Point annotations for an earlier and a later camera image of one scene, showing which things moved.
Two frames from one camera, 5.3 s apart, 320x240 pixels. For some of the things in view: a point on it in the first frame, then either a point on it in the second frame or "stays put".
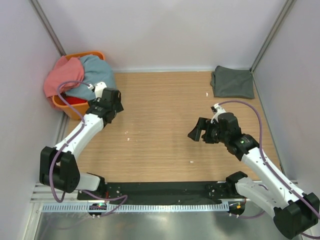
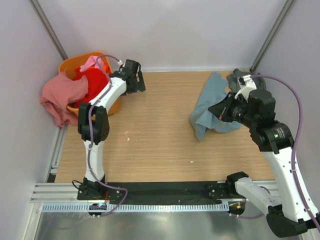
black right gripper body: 213,134 to 237,110
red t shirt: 70,100 to 97,80
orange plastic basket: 80,109 to 69,63
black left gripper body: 118,108 to 133,88
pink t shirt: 64,69 to 60,90
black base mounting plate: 163,191 stays put
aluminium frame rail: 42,193 stays put
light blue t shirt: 95,70 to 214,88
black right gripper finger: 195,133 to 219,109
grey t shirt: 228,82 to 233,84
